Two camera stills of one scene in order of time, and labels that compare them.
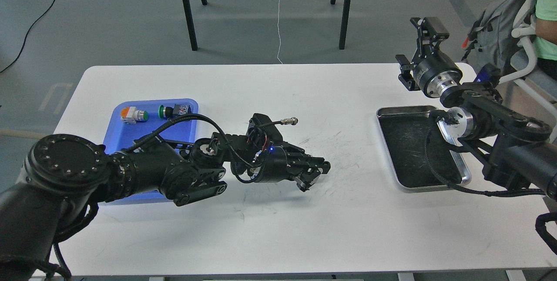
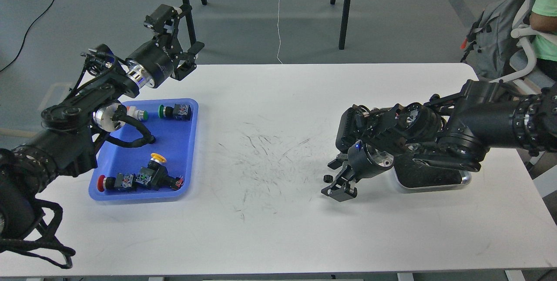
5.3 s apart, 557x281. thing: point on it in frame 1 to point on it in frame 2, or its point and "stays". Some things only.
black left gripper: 280,162 to 153,62
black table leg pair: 186,4 stays
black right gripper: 437,74 to 363,158
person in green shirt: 546,21 stays
